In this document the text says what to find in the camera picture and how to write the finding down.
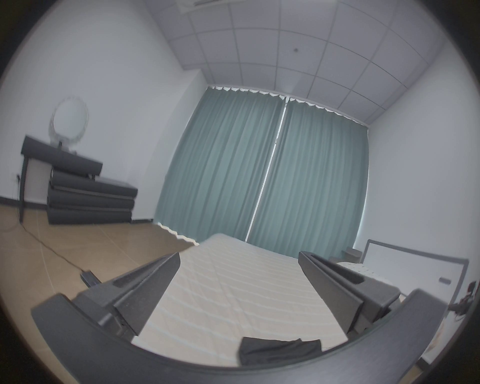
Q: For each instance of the blue-green curtain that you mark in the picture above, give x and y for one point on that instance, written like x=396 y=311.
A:
x=318 y=180
x=225 y=161

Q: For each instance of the white printed pillow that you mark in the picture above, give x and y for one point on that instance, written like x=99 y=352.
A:
x=360 y=268

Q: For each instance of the bed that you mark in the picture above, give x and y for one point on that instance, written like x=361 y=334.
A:
x=232 y=285

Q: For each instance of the round white ceiling lamp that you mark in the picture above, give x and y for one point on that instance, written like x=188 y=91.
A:
x=70 y=118

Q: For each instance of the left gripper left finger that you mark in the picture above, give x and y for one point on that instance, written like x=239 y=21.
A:
x=142 y=292

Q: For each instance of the grey bedside table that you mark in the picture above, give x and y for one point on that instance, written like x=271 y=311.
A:
x=348 y=255

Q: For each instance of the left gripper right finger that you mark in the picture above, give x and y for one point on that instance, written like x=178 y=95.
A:
x=345 y=292

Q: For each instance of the dark grey dressing table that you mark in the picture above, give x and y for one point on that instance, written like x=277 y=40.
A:
x=41 y=150

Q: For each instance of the black T-shirt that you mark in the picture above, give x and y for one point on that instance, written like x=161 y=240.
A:
x=277 y=350

